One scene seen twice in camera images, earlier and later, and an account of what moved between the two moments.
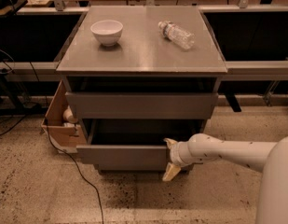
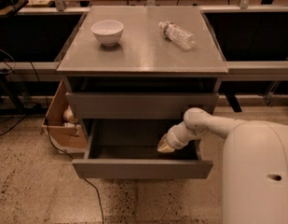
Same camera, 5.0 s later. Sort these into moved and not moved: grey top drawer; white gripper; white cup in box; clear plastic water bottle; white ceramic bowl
Moved: white gripper
Not moved: white cup in box; grey top drawer; white ceramic bowl; clear plastic water bottle
